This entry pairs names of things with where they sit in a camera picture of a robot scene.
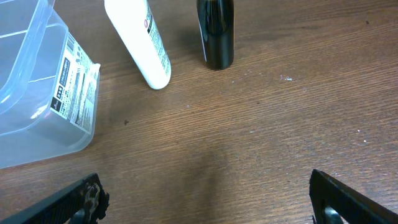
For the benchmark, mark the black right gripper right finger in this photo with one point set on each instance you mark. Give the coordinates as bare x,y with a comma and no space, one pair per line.
335,202

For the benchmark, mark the white spray bottle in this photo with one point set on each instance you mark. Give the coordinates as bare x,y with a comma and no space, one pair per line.
135,24

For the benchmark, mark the clear plastic container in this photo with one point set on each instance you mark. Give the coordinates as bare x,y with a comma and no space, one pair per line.
49,86

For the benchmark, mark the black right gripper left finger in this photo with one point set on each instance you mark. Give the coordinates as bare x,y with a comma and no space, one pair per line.
83,202

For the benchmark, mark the dark glass bottle white cap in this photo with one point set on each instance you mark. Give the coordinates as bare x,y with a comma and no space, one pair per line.
216,22

